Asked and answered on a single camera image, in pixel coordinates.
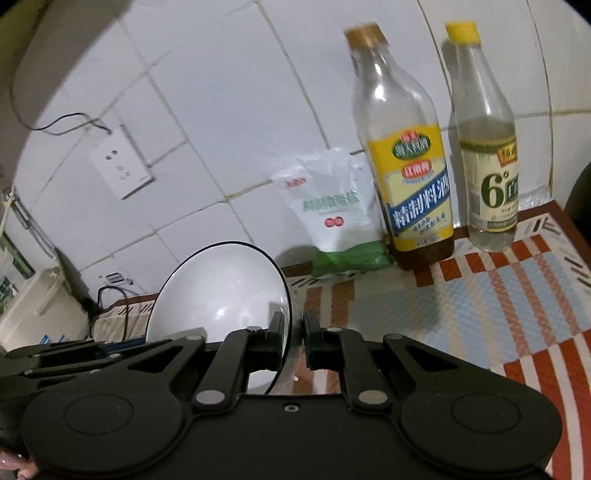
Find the black power cable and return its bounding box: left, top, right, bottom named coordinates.
left=95, top=285, right=160, bottom=344

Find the yellow label glass bottle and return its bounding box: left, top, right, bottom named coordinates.
left=344, top=23, right=455, bottom=271

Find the person's left hand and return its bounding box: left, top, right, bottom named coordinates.
left=0, top=445, right=40, bottom=479

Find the white rice cooker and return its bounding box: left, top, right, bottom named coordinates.
left=0, top=268, right=90, bottom=354

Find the thin black wall cable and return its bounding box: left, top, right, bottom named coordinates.
left=9, top=44, right=114, bottom=136

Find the dark round object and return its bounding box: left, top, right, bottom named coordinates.
left=567, top=161, right=591, bottom=227

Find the white ribbed bowl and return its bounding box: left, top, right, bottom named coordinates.
left=147, top=241, right=293, bottom=394

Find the white green salt bag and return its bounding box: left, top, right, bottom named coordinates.
left=271, top=148, right=393, bottom=279

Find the white wall socket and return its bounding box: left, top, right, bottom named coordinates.
left=90, top=127, right=154, bottom=200

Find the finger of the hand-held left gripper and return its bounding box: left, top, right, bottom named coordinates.
left=7, top=340, right=109, bottom=360
left=23, top=344, right=153, bottom=378

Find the clear vinegar bottle yellow cap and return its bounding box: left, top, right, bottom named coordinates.
left=444, top=21, right=518, bottom=252

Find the striped table mat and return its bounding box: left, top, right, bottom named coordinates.
left=92, top=200, right=591, bottom=480

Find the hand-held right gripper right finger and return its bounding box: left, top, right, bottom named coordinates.
left=301, top=311, right=455, bottom=414

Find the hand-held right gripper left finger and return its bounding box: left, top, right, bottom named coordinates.
left=127, top=311, right=287, bottom=414

